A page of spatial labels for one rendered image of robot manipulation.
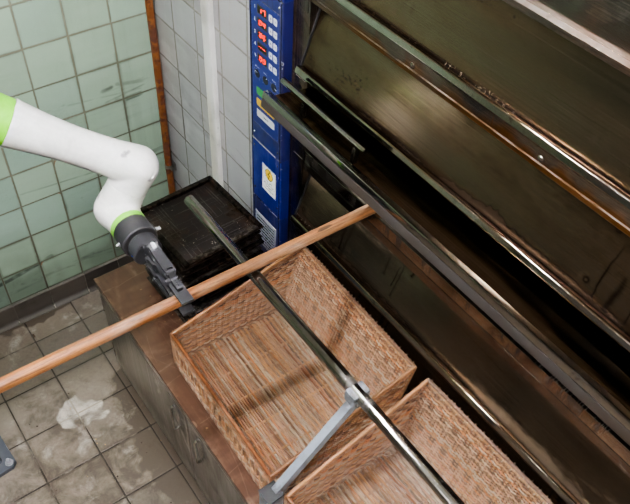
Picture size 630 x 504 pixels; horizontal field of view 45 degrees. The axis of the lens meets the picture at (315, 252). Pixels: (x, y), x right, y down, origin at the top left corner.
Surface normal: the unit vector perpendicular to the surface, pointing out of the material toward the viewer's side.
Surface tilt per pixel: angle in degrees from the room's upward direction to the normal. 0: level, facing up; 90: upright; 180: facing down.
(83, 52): 90
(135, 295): 0
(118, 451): 0
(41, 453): 0
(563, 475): 70
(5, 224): 90
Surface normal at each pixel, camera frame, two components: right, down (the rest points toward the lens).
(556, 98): -0.74, 0.15
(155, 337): 0.04, -0.68
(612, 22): -0.81, 0.41
